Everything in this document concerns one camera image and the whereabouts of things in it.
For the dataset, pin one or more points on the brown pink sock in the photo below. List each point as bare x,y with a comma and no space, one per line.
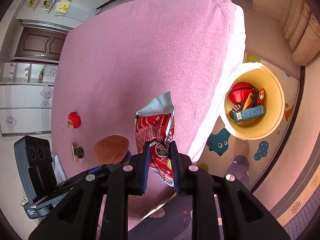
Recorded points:
112,148

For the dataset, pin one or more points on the white bookshelf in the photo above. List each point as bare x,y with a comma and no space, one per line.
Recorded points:
75,12

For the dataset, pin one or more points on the crumpled red cloth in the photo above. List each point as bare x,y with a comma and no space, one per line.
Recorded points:
74,118

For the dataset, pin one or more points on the cartoon play mat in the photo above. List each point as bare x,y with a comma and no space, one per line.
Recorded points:
275,150

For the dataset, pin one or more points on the red zip pouch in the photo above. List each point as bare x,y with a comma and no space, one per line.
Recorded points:
240,93

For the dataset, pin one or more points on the brown wooden door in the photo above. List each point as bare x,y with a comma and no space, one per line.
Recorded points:
37,45

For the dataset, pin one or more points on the white low cabinet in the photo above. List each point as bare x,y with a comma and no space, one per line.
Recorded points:
32,72

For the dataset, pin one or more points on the yellow picture book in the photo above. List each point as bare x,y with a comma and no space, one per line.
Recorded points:
63,7

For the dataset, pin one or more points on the beige curtain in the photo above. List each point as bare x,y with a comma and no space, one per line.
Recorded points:
305,30

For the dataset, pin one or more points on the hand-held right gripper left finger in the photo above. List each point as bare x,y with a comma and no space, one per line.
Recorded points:
146,165

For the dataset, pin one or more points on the blue cardboard box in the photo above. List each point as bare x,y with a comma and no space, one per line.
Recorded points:
250,113

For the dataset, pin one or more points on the small gold box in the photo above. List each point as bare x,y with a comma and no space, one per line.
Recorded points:
70,125

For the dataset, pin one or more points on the dark brown lace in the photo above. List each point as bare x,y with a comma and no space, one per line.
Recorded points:
254,98

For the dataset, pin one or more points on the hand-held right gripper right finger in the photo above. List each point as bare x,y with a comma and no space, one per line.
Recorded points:
175,170

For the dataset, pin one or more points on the person's purple trouser leg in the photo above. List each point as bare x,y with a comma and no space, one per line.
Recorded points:
162,220
237,166

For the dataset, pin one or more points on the black sock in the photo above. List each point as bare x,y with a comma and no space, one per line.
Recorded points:
80,152

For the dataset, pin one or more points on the white wardrobe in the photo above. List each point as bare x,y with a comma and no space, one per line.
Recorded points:
22,105

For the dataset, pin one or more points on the large gold box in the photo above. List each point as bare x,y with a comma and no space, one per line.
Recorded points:
74,155

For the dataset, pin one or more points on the yellow plastic bucket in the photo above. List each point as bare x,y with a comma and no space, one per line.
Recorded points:
273,100

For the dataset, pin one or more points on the red snack wrapper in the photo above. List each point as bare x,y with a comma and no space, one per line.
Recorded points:
152,127

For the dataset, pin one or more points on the red candy packet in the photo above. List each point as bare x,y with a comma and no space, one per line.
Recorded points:
261,95

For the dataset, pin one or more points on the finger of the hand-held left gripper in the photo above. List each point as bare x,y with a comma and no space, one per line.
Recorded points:
96,170
127,156

